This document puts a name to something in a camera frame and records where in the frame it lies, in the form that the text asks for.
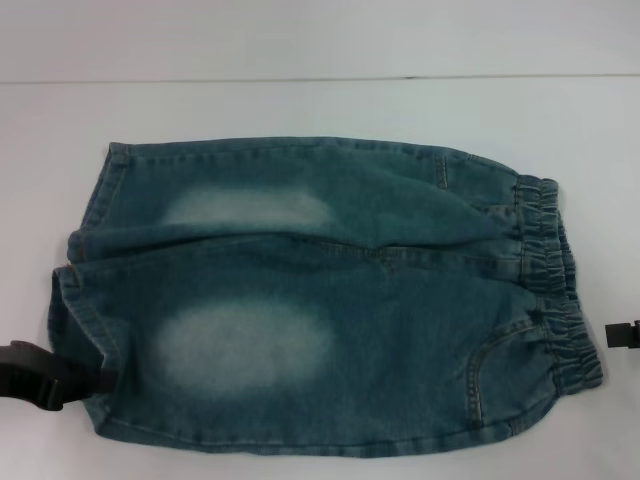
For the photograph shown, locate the blue denim shorts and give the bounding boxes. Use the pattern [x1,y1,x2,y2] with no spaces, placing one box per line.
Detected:
[45,140,610,461]

